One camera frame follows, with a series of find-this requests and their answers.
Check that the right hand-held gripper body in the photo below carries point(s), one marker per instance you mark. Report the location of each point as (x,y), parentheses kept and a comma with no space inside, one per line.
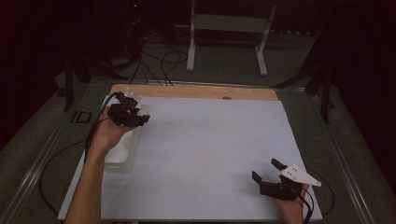
(281,189)

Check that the white metal stand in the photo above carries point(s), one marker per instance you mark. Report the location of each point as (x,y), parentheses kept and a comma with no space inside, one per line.
(230,23)

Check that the black stand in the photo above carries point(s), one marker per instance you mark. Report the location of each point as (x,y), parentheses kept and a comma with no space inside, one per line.
(325,93)
(69,84)

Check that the white table sheet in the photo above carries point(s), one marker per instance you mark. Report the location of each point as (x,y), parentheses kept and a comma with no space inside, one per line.
(202,189)

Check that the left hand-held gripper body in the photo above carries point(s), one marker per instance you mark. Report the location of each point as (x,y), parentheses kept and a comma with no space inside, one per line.
(120,116)

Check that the white rectangular plastic bin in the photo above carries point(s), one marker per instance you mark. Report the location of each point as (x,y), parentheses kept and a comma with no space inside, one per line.
(123,157)

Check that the person's left hand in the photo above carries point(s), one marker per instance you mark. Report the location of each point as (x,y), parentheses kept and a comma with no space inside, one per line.
(106,137)

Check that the person's right hand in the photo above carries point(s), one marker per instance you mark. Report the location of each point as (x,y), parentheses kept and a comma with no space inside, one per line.
(292,207)

